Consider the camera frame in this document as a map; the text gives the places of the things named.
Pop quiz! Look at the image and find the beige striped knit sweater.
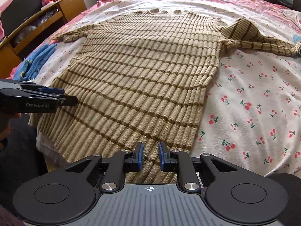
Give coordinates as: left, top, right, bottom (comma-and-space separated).
30, 10, 300, 183

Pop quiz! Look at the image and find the person left hand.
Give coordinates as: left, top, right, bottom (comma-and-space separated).
1, 113, 21, 141

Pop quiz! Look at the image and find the blue knit garment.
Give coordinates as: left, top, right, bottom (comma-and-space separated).
12, 43, 57, 81

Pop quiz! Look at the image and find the wooden desk shelf unit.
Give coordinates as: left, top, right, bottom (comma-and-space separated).
0, 0, 88, 79

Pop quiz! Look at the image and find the pink cloth on desk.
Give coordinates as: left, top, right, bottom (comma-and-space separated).
0, 21, 5, 41

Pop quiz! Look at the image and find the black monitor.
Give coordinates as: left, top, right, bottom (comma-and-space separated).
1, 0, 42, 36

